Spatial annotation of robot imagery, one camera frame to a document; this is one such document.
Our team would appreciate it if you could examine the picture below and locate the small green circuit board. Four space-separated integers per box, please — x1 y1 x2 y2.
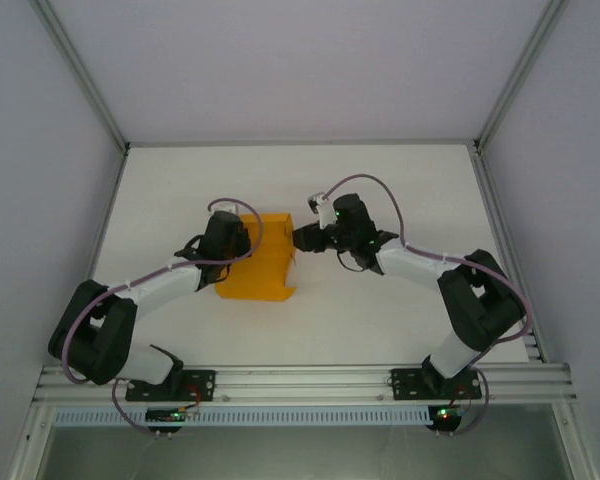
431 405 470 422
145 407 189 425

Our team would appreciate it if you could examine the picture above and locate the aluminium frame back rail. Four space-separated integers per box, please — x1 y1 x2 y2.
127 140 476 149

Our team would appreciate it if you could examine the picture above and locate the aluminium frame corner post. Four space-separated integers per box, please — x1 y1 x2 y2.
28 0 132 154
472 0 575 154

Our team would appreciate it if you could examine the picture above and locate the light blue slotted cable duct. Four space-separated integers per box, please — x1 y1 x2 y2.
53 405 431 428

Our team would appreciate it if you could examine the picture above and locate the aluminium frame lower leg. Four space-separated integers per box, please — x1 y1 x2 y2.
4 404 57 480
552 404 600 480

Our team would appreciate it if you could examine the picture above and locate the yellow paper box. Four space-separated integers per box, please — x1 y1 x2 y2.
214 211 302 304

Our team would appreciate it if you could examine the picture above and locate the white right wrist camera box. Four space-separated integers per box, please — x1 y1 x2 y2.
306 191 337 230

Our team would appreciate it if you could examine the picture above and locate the aluminium front mounting rail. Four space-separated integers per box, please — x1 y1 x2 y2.
32 362 577 406

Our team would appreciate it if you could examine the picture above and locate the aluminium frame side rail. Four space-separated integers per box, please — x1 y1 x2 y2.
472 148 547 365

